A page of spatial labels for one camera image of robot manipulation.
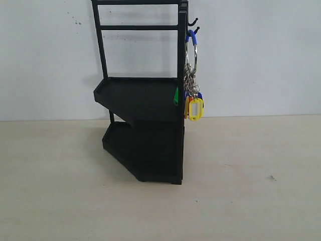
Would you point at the black two-tier shelf rack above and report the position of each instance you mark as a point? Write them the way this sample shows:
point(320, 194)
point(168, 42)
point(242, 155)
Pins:
point(147, 125)

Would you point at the key ring with coloured tags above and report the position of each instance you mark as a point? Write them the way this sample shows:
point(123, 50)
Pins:
point(193, 100)

